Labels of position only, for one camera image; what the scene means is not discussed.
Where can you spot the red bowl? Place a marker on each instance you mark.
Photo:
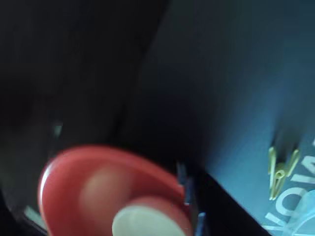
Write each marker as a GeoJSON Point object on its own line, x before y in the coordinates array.
{"type": "Point", "coordinates": [73, 177]}

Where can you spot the clear plastic container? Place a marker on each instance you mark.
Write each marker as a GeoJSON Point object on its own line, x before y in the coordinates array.
{"type": "Point", "coordinates": [302, 216]}

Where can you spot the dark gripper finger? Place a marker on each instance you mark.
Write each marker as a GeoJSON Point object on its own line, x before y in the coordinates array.
{"type": "Point", "coordinates": [12, 221]}

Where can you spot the grey mat with WOWROBO print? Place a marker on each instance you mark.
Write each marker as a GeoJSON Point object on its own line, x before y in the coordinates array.
{"type": "Point", "coordinates": [221, 73]}

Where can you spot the purple padded gripper finger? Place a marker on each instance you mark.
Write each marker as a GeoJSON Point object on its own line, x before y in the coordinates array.
{"type": "Point", "coordinates": [221, 211]}

